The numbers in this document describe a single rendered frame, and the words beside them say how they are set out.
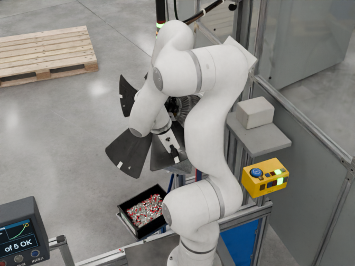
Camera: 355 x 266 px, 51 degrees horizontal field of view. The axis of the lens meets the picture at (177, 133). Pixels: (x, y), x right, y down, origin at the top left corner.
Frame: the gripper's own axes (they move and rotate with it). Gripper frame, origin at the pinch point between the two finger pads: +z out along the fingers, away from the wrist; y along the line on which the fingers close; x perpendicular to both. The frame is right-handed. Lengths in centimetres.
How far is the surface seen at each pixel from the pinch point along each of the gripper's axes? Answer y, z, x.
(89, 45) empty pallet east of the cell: 325, 107, 18
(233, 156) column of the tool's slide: 58, 93, -39
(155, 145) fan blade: 9.4, 1.0, 4.9
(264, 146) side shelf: 18, 47, -45
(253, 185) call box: -18.5, 18.7, -21.8
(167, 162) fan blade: -0.9, 2.3, 4.1
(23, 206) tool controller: -12, -23, 51
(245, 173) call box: -11.8, 18.6, -21.9
